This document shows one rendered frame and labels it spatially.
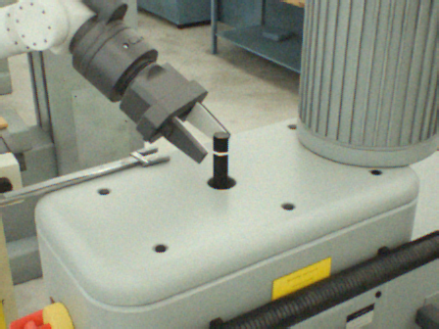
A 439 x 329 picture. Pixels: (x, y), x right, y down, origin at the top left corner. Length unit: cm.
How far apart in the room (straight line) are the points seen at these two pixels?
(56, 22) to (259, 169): 31
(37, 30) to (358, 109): 41
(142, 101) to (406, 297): 50
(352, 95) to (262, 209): 19
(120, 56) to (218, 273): 29
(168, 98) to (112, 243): 19
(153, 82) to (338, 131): 25
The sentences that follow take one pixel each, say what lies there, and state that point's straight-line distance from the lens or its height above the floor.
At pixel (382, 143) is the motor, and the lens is 88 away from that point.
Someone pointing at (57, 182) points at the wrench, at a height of 190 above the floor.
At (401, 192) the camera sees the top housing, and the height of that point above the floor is 188.
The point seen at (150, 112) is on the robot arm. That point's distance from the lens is 78.
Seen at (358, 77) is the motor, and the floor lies 201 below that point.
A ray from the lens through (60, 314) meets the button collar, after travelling 80.
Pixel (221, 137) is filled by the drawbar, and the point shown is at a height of 196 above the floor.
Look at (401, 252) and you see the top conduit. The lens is 88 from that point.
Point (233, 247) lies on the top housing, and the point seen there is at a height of 188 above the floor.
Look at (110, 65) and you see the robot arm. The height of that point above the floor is 203.
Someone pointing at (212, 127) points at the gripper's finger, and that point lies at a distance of 84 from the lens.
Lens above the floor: 230
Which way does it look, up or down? 27 degrees down
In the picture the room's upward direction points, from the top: straight up
